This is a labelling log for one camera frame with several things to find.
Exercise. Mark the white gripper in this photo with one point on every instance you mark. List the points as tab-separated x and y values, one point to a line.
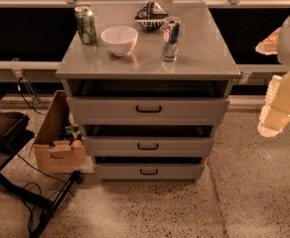
276	110

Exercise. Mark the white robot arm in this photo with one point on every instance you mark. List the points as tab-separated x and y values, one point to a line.
278	43

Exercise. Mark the grey drawer cabinet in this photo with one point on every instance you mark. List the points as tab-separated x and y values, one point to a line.
98	59

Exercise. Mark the grey top drawer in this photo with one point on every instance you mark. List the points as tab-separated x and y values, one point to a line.
146	111

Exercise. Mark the silver blue energy drink can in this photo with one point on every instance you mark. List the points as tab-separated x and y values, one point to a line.
170	32

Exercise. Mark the dark chip bag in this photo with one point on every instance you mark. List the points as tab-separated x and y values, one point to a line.
151	16

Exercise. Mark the white bowl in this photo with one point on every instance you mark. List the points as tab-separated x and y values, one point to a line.
120	40

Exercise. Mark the orange fruit in box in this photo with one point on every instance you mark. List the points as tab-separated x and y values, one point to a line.
77	143

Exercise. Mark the green soda can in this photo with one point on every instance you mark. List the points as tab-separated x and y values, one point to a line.
85	24

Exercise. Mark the cardboard box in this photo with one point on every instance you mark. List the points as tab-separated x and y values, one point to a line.
53	152

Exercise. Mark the black stand with tray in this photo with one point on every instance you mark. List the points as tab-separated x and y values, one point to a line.
14	136

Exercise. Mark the metal railing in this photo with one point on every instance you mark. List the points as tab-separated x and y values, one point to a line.
35	34

